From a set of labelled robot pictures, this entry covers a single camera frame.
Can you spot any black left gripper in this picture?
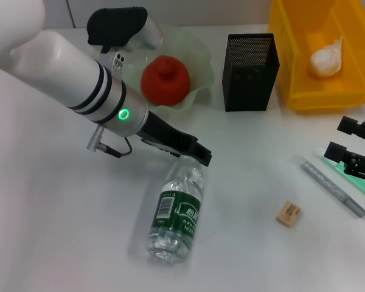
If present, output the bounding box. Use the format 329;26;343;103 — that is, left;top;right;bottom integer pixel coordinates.
136;111;214;167

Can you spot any grey glitter pen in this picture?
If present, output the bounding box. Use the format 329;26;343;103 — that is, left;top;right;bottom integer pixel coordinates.
298;156;365;218

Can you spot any green pen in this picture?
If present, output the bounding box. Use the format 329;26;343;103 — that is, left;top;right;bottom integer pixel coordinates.
315;147;365;204

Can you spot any clear green-label water bottle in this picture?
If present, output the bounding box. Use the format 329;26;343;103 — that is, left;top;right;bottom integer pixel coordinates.
145;156;205;265

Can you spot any white paper ball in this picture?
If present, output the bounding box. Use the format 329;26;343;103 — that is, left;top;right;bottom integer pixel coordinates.
310;36;344;78

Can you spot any tan eraser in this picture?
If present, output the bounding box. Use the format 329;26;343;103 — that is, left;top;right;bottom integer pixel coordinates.
275;200;302;228

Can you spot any red-orange fruit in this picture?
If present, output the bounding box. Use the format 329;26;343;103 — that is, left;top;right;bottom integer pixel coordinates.
140;55;191;106

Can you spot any black mesh pen holder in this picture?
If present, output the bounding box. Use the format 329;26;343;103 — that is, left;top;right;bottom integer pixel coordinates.
221;33;280;113

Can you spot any green glass fruit plate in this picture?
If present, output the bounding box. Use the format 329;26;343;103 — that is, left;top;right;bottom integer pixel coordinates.
121;24;216;115

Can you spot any yellow plastic bin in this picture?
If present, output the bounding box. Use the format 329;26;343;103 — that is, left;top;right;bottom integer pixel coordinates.
267;0;365;115

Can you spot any left gripper connector cable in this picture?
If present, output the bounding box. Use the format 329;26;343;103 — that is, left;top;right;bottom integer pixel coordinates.
85;126;133;159

